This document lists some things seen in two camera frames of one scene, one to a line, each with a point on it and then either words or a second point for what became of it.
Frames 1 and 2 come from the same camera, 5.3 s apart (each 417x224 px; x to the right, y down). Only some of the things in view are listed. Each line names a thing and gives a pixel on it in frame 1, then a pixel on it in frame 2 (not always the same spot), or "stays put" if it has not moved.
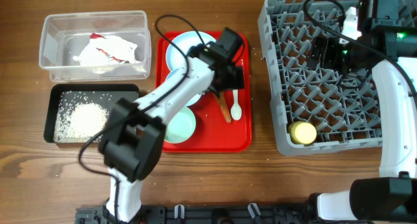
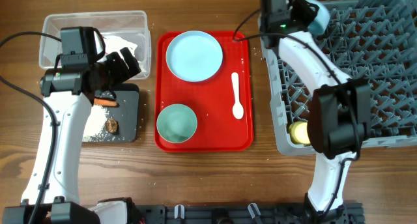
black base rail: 206,213 stays put
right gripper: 329,46 -> 306,12
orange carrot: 222,102 -> 105,103
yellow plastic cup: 302,133 stays put
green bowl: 181,126 stays put
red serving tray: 214,133 stays put
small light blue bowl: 180,62 -> 320,24
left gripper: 236,76 -> 122,73
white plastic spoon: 236,109 stays put
